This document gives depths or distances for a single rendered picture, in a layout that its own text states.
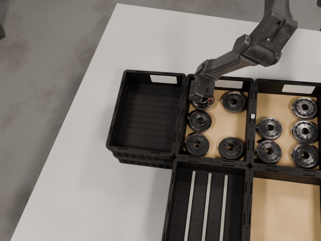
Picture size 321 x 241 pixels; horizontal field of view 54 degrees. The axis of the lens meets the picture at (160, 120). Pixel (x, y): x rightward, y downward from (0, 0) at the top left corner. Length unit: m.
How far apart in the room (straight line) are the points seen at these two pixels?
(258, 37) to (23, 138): 2.19
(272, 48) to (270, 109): 0.67
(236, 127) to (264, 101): 0.18
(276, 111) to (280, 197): 0.38
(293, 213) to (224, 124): 0.46
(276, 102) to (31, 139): 1.87
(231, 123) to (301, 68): 0.54
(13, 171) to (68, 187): 1.08
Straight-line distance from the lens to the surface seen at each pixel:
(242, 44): 0.85
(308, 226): 1.38
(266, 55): 0.86
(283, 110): 1.50
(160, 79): 1.49
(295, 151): 1.41
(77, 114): 1.74
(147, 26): 1.95
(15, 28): 3.40
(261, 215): 1.35
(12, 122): 2.82
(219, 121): 1.44
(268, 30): 0.84
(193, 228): 1.33
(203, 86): 1.23
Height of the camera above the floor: 2.15
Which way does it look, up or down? 65 degrees down
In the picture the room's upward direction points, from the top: 18 degrees counter-clockwise
